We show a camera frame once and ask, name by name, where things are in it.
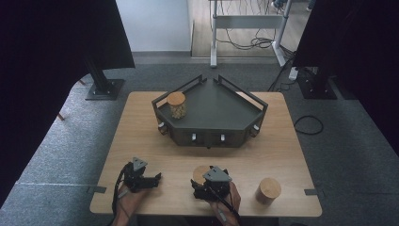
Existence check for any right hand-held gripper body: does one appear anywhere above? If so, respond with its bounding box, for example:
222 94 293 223
201 166 233 202

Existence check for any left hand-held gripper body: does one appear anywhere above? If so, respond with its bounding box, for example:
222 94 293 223
123 156 151 193

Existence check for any wooden-lid glass jar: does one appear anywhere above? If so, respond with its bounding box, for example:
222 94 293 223
254 177 282 205
166 90 187 121
192 165 212 186

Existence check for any black metal corner shelf rack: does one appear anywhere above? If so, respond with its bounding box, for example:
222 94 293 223
151 73 269 149

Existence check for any person's right hand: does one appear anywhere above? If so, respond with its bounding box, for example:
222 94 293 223
210 182 242 219

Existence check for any person's left hand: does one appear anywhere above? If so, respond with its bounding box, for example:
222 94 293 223
116 186 149 218

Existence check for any grey tape piece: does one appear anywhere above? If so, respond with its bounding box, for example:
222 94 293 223
87 186 108 195
303 187 325 197

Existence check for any black metal stand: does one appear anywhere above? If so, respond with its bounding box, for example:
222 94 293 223
84 56 126 102
296 65 339 101

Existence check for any white power strip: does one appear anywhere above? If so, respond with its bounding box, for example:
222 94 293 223
288 66 300 82

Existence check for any black curtain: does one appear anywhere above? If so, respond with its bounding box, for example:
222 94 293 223
0 0 136 208
293 0 399 158

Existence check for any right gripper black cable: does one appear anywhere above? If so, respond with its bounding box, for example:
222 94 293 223
206 185 242 221

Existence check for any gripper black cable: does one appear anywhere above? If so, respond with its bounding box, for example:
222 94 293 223
206 185 242 221
111 163 130 226

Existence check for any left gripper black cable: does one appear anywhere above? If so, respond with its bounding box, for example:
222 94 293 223
111 163 130 226

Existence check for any looped black floor cable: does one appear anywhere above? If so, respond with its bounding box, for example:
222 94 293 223
293 114 325 137

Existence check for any black cable from power strip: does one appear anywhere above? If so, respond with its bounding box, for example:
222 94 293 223
267 59 296 93

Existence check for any tangle of black floor cables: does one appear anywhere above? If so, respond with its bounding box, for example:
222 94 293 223
215 0 296 52

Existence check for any white desk frame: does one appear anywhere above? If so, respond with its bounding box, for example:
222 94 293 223
208 0 295 69

